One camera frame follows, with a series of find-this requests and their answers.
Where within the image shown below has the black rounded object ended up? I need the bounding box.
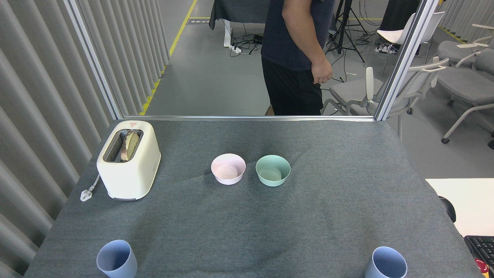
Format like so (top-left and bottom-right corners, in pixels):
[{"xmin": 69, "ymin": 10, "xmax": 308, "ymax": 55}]
[{"xmin": 439, "ymin": 196, "xmax": 457, "ymax": 223}]

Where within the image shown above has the grey felt table cloth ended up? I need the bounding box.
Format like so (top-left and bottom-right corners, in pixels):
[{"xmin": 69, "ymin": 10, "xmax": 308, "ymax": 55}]
[{"xmin": 23, "ymin": 120, "xmax": 485, "ymax": 278}]

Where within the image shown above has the black tripod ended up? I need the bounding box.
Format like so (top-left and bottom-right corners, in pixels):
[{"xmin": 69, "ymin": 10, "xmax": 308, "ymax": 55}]
[{"xmin": 324, "ymin": 0, "xmax": 365, "ymax": 63}]

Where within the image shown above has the table with dark cloth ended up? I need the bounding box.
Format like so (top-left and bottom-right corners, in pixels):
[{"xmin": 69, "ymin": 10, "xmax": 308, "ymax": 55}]
[{"xmin": 209, "ymin": 0, "xmax": 271, "ymax": 47}]

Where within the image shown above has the person's hand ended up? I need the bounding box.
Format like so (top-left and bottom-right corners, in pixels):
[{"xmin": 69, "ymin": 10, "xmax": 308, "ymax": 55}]
[{"xmin": 311, "ymin": 60, "xmax": 333, "ymax": 85}]

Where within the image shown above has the grey chair with white frame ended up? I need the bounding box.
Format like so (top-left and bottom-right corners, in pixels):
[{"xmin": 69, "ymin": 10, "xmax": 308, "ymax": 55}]
[
  {"xmin": 436, "ymin": 24, "xmax": 494, "ymax": 67},
  {"xmin": 435, "ymin": 48, "xmax": 494, "ymax": 144},
  {"xmin": 322, "ymin": 57, "xmax": 450, "ymax": 117}
]

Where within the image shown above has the white power strip with plugs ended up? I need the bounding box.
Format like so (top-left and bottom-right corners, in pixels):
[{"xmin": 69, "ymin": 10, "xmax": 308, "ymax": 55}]
[{"xmin": 374, "ymin": 43, "xmax": 399, "ymax": 55}]

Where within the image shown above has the toasted bread slice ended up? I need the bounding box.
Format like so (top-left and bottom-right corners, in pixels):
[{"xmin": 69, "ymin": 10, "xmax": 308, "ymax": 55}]
[{"xmin": 120, "ymin": 131, "xmax": 140, "ymax": 162}]

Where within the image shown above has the blue plastic cup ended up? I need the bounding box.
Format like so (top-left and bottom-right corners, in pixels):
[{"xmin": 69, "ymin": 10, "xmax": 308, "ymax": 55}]
[
  {"xmin": 96, "ymin": 240, "xmax": 138, "ymax": 278},
  {"xmin": 365, "ymin": 246, "xmax": 408, "ymax": 278}
]

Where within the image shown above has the black keyboard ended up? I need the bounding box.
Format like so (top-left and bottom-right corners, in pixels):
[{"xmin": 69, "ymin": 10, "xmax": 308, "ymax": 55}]
[{"xmin": 464, "ymin": 235, "xmax": 494, "ymax": 267}]

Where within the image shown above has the white plastic chair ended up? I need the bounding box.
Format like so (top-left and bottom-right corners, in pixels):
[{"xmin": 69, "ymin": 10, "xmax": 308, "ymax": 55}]
[{"xmin": 377, "ymin": 12, "xmax": 445, "ymax": 45}]

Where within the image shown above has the silver aluminium post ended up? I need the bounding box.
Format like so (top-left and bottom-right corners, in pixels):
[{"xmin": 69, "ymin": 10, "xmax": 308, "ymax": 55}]
[
  {"xmin": 64, "ymin": 0, "xmax": 124, "ymax": 119},
  {"xmin": 374, "ymin": 0, "xmax": 440, "ymax": 121}
]

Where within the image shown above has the pink bowl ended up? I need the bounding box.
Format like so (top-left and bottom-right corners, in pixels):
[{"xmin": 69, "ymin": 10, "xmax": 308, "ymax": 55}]
[{"xmin": 211, "ymin": 153, "xmax": 246, "ymax": 185}]

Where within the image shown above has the white toaster plug and cord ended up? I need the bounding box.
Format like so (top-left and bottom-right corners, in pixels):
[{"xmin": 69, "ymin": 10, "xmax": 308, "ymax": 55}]
[{"xmin": 80, "ymin": 174, "xmax": 102, "ymax": 202}]

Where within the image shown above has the white desk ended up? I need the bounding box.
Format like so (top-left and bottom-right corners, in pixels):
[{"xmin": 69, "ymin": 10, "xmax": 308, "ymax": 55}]
[{"xmin": 425, "ymin": 178, "xmax": 494, "ymax": 237}]

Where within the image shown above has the cream white toaster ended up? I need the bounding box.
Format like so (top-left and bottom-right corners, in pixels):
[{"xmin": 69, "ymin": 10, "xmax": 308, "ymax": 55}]
[{"xmin": 96, "ymin": 120, "xmax": 161, "ymax": 201}]

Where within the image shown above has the silver aluminium rail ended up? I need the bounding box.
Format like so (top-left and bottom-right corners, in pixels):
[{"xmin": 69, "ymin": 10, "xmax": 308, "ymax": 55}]
[{"xmin": 123, "ymin": 115, "xmax": 377, "ymax": 122}]

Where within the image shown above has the mint green bowl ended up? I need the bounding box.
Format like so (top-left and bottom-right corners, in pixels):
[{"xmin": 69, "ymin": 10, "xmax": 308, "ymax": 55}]
[{"xmin": 255, "ymin": 155, "xmax": 291, "ymax": 187}]

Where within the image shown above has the person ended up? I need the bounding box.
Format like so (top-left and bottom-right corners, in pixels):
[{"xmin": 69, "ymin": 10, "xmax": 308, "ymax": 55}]
[{"xmin": 261, "ymin": 0, "xmax": 336, "ymax": 116}]

